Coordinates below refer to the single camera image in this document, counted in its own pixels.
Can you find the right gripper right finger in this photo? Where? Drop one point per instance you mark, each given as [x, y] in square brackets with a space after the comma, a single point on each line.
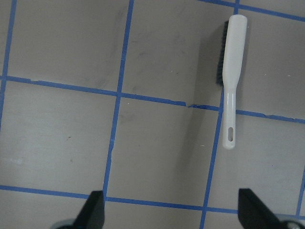
[254, 214]

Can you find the beige hand brush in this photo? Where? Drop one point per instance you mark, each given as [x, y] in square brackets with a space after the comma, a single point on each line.
[228, 72]

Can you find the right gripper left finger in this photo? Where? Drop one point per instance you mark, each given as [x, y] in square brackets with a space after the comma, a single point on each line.
[92, 214]

